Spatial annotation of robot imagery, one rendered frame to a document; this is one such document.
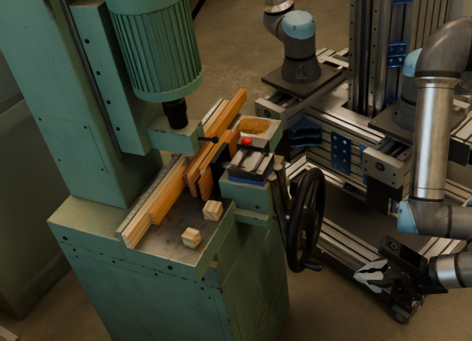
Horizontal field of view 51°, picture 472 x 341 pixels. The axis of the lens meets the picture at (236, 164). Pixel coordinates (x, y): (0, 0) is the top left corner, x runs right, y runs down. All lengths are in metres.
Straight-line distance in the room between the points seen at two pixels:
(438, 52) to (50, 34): 0.85
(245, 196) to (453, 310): 1.19
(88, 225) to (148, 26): 0.67
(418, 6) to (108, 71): 1.00
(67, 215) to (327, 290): 1.15
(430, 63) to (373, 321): 1.25
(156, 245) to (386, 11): 1.01
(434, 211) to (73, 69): 0.89
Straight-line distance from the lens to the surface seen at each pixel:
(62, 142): 1.45
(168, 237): 1.25
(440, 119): 1.15
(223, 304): 1.42
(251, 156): 1.27
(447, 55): 1.14
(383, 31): 1.70
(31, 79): 1.36
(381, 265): 1.25
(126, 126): 1.31
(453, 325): 2.17
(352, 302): 2.17
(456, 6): 1.94
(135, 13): 1.07
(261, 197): 1.25
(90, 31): 1.19
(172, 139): 1.30
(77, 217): 1.55
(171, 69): 1.13
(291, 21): 1.82
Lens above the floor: 1.80
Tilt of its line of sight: 40 degrees down
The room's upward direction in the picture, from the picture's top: 10 degrees counter-clockwise
